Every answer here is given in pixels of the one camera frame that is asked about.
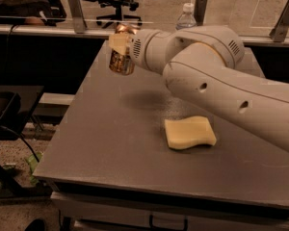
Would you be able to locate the right metal glass bracket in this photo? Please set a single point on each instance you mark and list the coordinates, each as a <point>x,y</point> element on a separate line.
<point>279,32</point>

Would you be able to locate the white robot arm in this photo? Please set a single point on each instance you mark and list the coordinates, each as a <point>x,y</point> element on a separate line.
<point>199,65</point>

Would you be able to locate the yellow wavy sponge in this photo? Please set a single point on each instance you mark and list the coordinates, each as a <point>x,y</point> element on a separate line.
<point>189,132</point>

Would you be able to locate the white cabinet under table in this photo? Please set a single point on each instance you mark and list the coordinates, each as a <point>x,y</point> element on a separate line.
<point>94,213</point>

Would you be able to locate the green crumpled wrapper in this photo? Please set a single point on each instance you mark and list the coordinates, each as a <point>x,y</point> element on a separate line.
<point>33,161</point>

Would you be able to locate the black shoe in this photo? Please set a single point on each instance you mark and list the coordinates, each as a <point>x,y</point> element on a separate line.
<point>36,225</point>

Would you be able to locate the orange soda can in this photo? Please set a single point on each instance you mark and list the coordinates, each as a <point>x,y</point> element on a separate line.
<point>118,63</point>

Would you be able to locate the middle metal glass bracket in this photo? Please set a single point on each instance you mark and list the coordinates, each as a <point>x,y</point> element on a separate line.
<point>199,11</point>

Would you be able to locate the dark desk with clutter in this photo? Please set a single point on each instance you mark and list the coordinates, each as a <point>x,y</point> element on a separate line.
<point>32,12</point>

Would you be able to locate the left metal glass bracket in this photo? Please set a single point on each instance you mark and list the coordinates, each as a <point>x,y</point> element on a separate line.
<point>79,23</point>

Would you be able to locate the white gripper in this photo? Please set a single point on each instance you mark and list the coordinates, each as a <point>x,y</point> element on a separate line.
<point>139,51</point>

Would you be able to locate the clear plastic water bottle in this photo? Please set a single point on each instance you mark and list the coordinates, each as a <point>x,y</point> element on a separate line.
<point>186,19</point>

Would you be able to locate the metal glass bracket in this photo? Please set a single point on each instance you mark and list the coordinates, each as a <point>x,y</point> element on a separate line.
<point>199,11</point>
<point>279,32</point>
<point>79,23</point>

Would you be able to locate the black side table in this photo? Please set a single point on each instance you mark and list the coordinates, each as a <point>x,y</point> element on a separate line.
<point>17,104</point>

